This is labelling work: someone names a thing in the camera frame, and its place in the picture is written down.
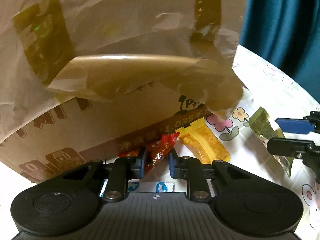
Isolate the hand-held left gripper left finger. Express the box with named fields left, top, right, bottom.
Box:
left=62, top=147, right=147, bottom=203

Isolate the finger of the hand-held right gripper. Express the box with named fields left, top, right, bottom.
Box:
left=274, top=111, right=320, bottom=135
left=266, top=137, right=320, bottom=176

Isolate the brown cardboard box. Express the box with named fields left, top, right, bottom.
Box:
left=0, top=0, right=248, bottom=183

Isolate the orange red snack packet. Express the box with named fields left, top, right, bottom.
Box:
left=117, top=148, right=140, bottom=158

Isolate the green snack packet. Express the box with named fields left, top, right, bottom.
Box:
left=249, top=107, right=293, bottom=178

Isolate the white blue snack packet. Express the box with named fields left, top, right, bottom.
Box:
left=127, top=181, right=175, bottom=193

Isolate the yellow snack packet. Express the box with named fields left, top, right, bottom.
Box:
left=175, top=119, right=232, bottom=164

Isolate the clear plastic bag liner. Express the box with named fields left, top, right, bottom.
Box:
left=0, top=0, right=248, bottom=145

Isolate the teal curtain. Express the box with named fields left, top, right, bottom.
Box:
left=239, top=0, right=320, bottom=95

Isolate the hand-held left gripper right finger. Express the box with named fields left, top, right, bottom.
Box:
left=169, top=148, right=251, bottom=203

